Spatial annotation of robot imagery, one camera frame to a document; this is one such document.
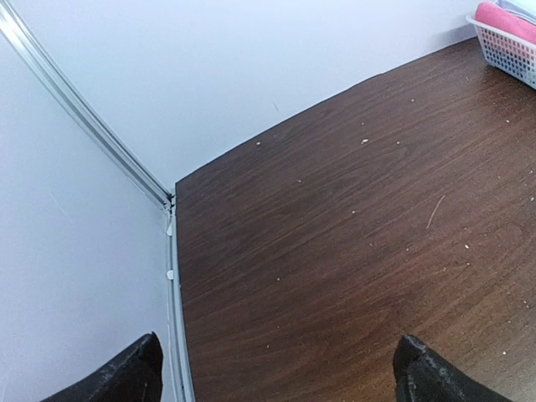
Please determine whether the white plastic basket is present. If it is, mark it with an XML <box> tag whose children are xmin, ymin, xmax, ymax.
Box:
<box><xmin>466</xmin><ymin>12</ymin><xmax>535</xmax><ymax>88</ymax></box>

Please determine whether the magenta pink towel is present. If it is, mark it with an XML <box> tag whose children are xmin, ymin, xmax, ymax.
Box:
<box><xmin>475</xmin><ymin>2</ymin><xmax>535</xmax><ymax>44</ymax></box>

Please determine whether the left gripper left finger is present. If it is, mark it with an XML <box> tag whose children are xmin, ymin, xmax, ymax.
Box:
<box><xmin>46</xmin><ymin>332</ymin><xmax>163</xmax><ymax>402</ymax></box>

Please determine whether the light blue towel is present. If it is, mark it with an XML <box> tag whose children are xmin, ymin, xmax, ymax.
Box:
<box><xmin>497</xmin><ymin>0</ymin><xmax>536</xmax><ymax>23</ymax></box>

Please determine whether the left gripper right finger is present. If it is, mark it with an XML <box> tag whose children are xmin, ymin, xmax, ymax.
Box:
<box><xmin>393</xmin><ymin>335</ymin><xmax>509</xmax><ymax>402</ymax></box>

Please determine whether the left aluminium post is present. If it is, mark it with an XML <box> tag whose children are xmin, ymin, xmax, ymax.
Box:
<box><xmin>0</xmin><ymin>6</ymin><xmax>177</xmax><ymax>210</ymax></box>

